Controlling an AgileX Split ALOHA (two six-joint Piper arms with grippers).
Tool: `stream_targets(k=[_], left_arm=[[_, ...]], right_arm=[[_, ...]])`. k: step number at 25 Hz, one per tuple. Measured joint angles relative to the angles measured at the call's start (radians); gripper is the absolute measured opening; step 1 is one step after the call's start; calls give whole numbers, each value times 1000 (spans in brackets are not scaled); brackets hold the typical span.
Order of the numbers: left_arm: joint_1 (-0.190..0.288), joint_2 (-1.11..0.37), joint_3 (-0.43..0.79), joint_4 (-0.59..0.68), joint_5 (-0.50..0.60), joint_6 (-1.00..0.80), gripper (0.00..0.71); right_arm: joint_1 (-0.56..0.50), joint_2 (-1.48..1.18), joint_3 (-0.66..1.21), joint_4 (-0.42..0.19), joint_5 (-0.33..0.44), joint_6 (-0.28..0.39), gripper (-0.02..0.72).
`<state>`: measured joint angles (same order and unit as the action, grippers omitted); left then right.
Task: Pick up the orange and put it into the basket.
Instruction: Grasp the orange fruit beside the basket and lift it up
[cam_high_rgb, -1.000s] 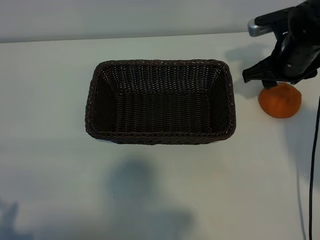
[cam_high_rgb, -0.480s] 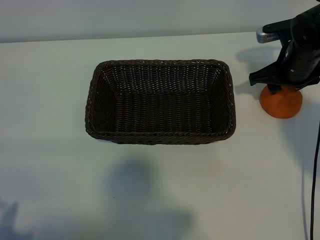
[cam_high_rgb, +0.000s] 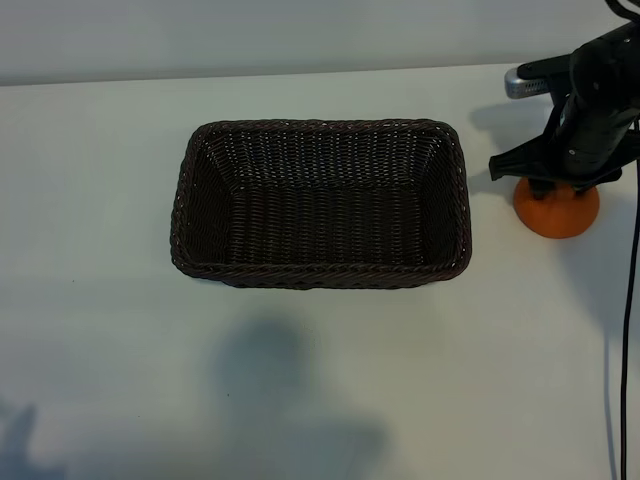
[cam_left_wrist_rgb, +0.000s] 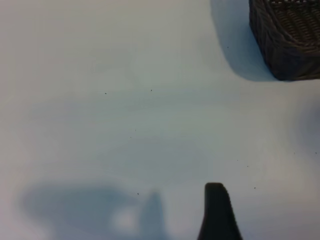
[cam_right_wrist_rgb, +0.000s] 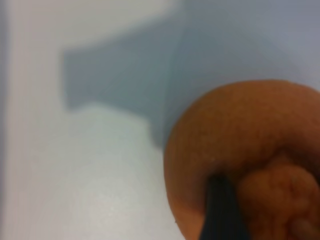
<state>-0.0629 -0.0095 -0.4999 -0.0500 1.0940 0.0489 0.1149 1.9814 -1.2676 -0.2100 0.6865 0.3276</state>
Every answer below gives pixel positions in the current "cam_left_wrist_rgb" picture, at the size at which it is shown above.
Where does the dark brown wicker basket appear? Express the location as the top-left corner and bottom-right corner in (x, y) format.
(248, 0), (320, 82)

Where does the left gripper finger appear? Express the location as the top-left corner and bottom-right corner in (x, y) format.
(196, 182), (244, 240)

